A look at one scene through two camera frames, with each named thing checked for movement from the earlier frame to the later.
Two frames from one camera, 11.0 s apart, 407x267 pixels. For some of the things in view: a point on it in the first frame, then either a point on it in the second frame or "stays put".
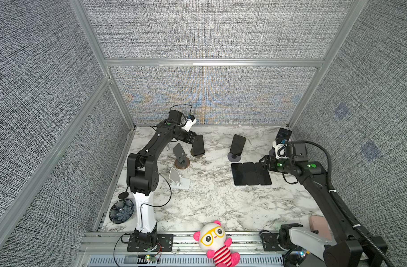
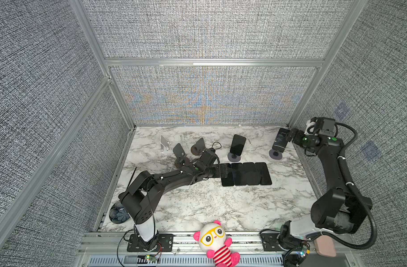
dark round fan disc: x=120 y=211 stays put
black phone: x=251 y=173 stays put
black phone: x=238 y=173 stays put
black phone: x=263 y=175 stays put
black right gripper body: x=274 y=164 → x=300 y=138
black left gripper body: x=188 y=137 → x=214 y=172
